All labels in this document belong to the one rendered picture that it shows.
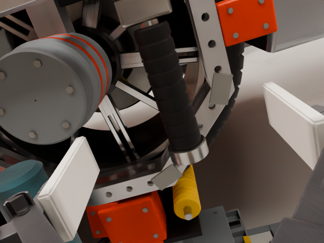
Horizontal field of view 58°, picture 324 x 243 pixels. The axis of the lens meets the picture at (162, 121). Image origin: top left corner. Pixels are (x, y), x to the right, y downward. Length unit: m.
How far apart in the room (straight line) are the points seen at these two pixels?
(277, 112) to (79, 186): 0.13
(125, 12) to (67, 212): 0.18
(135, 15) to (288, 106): 0.17
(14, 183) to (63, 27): 0.26
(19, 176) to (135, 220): 0.26
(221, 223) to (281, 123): 0.85
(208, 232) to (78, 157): 0.84
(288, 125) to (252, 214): 1.21
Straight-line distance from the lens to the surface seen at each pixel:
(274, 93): 0.19
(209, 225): 1.03
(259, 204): 1.42
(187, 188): 0.66
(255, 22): 0.52
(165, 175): 0.59
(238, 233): 1.08
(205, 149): 0.32
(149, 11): 0.28
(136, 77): 0.78
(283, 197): 1.44
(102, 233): 0.69
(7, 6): 0.35
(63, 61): 0.38
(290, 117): 0.17
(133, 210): 0.63
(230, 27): 0.51
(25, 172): 0.51
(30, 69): 0.40
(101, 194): 0.63
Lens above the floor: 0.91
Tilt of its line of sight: 20 degrees down
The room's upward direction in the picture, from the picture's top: 19 degrees counter-clockwise
